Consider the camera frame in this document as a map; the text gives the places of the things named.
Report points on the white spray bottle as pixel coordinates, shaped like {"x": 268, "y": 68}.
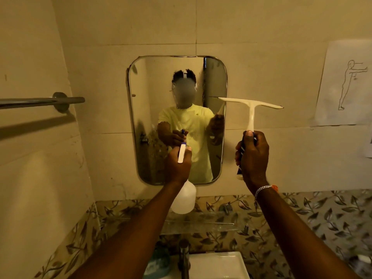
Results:
{"x": 184, "y": 199}

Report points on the person's left thumb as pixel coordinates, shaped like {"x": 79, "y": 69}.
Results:
{"x": 189, "y": 155}

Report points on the metal towel bar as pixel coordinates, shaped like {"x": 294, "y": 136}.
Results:
{"x": 35, "y": 102}

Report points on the white squeegee with dark grip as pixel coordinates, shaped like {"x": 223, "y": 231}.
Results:
{"x": 250, "y": 113}

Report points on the person's right thumb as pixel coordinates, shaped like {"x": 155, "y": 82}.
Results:
{"x": 250, "y": 136}

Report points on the person's left hand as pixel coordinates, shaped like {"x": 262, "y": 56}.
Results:
{"x": 175, "y": 171}

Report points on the paper sheet with figure drawing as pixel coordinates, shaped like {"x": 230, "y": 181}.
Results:
{"x": 345, "y": 84}

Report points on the metal faucet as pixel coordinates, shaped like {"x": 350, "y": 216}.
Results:
{"x": 184, "y": 258}

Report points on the person's right forearm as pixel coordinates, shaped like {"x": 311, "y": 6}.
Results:
{"x": 296, "y": 235}

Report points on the orange wrist band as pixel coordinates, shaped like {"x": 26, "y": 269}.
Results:
{"x": 275, "y": 188}

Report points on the rounded wall mirror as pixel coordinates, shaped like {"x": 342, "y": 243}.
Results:
{"x": 154, "y": 92}

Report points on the person's right hand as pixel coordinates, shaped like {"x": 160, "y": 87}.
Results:
{"x": 255, "y": 159}

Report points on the person's left forearm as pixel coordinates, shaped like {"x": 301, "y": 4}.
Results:
{"x": 130, "y": 238}

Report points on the clear glass shelf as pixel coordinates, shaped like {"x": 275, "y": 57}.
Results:
{"x": 203, "y": 223}

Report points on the white sink basin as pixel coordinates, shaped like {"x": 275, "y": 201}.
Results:
{"x": 215, "y": 267}

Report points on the green soap container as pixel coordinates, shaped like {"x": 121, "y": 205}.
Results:
{"x": 157, "y": 262}

